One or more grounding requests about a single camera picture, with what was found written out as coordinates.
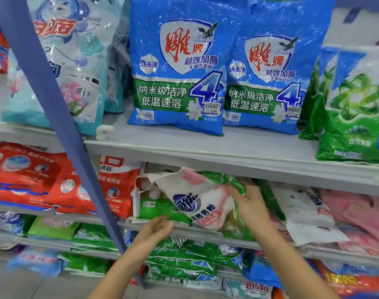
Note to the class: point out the person's left hand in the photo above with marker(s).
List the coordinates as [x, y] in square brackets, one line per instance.
[149, 239]

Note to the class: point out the person's right hand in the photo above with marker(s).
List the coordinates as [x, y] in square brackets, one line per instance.
[255, 211]

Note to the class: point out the white pink green detergent bag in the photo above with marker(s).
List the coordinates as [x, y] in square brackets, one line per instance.
[195, 196]

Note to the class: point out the person's right forearm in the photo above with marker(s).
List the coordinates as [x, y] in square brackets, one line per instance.
[295, 271]

